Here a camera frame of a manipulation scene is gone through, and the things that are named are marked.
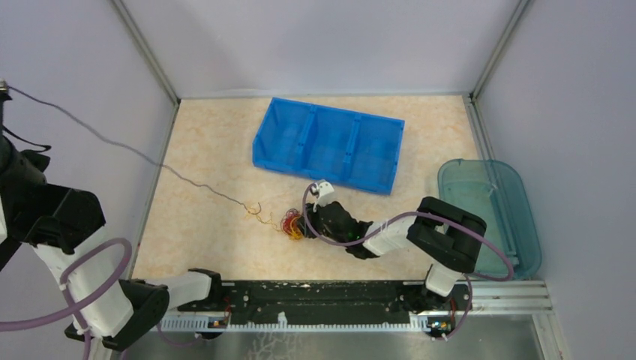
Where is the coloured wire ball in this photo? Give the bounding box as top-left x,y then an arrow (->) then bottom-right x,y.
247,203 -> 305,242

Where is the thin dark purple wire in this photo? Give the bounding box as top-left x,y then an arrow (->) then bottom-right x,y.
4,85 -> 263,215

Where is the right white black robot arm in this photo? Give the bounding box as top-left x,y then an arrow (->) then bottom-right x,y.
296,196 -> 488,312

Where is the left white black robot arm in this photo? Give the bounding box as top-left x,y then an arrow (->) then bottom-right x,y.
1,127 -> 225,353

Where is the blue three-compartment plastic bin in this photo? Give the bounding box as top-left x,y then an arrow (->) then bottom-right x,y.
252,97 -> 405,195

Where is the teal transparent plastic tray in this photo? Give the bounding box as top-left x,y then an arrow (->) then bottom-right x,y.
437,159 -> 542,280

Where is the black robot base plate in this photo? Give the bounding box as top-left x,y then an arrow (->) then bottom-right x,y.
177,280 -> 469,326

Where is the white toothed cable duct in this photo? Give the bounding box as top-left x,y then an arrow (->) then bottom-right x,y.
118,313 -> 434,333

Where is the right aluminium corner post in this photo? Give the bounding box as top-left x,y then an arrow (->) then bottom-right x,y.
471,0 -> 534,102

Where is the aluminium corner post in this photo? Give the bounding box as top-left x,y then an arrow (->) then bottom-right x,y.
471,0 -> 534,102
109,0 -> 180,106

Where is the aluminium frame rail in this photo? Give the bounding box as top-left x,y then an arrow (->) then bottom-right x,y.
470,280 -> 554,316

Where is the left aluminium corner post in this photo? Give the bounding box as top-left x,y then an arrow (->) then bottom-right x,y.
109,0 -> 180,106

